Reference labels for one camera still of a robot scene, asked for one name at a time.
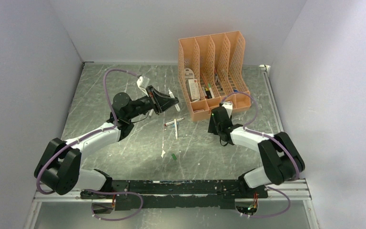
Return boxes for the white red box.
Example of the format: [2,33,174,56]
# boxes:
[185,79,201,101]

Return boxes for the white grey pen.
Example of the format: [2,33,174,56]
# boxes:
[164,118,184,126]

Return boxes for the orange plastic file organizer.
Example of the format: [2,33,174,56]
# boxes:
[178,31,251,122]

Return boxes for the aluminium frame rail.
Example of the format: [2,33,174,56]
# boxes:
[33,179,312,203]

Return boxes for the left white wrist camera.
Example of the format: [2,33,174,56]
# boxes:
[136,75,150,94]

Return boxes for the white corner bracket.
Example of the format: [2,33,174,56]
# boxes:
[259,64,271,73]

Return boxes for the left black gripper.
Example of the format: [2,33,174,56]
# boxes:
[126,85,179,120]

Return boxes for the pens in organizer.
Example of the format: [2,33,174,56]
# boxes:
[200,68,224,99]

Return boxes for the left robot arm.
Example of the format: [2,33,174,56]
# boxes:
[34,85,179,198]

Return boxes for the grey stationery blister pack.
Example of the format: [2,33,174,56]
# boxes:
[183,68,195,80]

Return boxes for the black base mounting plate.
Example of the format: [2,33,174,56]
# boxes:
[80,179,268,211]

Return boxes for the white pen green tip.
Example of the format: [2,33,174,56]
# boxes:
[168,89,182,113]

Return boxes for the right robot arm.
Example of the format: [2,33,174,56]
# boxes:
[208,106,305,198]

